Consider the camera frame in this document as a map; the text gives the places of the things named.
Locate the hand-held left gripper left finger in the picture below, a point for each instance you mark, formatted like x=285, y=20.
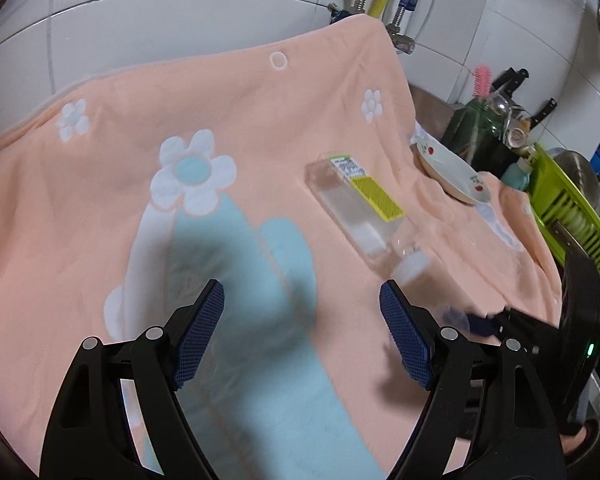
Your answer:
x=200, y=330

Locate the peach floral blanket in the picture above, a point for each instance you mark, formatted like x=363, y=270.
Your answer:
x=105, y=260

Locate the teal bottle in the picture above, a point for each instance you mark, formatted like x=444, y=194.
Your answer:
x=516, y=172

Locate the pink brush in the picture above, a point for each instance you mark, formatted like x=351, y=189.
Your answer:
x=481, y=80

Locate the white plate with fruit print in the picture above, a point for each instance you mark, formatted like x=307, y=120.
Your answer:
x=450, y=170

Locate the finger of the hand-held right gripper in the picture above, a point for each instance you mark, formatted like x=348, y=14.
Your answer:
x=515, y=330

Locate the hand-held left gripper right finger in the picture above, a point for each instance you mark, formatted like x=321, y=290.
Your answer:
x=405, y=335

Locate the metal bowl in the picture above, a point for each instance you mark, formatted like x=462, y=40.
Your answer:
x=575, y=170

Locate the green dish rack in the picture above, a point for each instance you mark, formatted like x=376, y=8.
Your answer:
x=570, y=210

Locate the clear bottle with yellow label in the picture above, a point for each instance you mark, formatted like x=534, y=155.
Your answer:
x=350, y=200

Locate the person's right hand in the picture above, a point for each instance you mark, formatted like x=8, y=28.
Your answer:
x=582, y=442

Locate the dark utensil holder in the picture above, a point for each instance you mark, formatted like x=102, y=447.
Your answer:
x=472, y=132

